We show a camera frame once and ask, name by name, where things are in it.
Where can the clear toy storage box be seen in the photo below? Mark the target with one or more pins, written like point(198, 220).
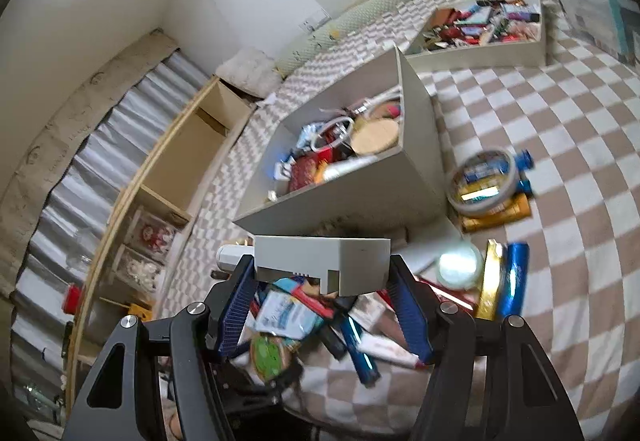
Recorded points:
point(137, 268)
point(155, 236)

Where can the white flat rectangular case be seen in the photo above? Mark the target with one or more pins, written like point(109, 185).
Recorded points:
point(425, 253)

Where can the white knit pillow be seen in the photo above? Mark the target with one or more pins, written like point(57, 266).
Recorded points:
point(247, 73)

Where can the grey pleated curtain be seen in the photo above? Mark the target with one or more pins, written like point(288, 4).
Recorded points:
point(100, 161)

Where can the white plastic handheld gadget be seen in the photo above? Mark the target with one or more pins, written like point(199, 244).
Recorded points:
point(320, 256)

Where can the red cup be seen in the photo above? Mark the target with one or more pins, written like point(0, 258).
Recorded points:
point(72, 298)

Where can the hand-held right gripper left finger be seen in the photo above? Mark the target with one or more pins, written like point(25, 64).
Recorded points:
point(235, 308)

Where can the beige curtain valance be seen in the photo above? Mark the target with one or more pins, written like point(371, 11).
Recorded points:
point(60, 121)

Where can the mint green round lid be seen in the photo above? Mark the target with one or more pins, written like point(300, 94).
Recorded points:
point(460, 267)

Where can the beige cardboard storage box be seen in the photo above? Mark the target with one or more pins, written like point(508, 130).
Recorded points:
point(400, 181)

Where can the round wooden coaster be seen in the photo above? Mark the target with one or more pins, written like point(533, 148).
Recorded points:
point(375, 136)

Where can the white squeeze tube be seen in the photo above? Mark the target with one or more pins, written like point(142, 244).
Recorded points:
point(350, 168)

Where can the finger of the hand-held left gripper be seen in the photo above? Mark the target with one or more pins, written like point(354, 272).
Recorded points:
point(260, 391)

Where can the blue metallic tube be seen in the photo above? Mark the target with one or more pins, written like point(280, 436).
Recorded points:
point(360, 351)

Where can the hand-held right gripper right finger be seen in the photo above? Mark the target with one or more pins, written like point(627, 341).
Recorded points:
point(412, 316)

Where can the gold foil packet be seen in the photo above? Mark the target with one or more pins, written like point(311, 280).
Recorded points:
point(490, 281)

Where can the red printed box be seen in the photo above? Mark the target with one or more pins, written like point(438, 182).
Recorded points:
point(302, 173)

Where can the white plug adapter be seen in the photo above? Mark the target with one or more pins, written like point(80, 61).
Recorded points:
point(282, 171)

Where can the white cosmetic tube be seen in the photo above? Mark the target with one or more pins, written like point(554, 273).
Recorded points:
point(395, 351)

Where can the yellow lighter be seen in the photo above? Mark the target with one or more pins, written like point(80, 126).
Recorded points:
point(480, 193)

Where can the shallow beige cardboard tray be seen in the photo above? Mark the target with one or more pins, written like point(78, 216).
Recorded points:
point(490, 53)

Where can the white wall socket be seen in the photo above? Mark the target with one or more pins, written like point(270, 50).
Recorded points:
point(315, 21)

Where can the pile of assorted trinkets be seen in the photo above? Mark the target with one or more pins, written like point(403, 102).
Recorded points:
point(480, 23)

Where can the masking tape roll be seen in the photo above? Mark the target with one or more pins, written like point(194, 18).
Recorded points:
point(487, 207)

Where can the blue clear lighter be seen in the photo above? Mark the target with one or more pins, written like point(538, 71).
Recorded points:
point(485, 170)

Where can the wooden shelf unit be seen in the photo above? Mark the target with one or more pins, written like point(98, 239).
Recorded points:
point(170, 171)

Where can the white blue printed pouch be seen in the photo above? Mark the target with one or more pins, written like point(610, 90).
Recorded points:
point(285, 316)

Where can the green round packet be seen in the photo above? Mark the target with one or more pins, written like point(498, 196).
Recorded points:
point(270, 356)

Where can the blue shiny packet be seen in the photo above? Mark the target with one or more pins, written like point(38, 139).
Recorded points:
point(515, 281)

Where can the orange printed lighter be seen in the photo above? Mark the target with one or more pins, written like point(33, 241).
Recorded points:
point(500, 216)

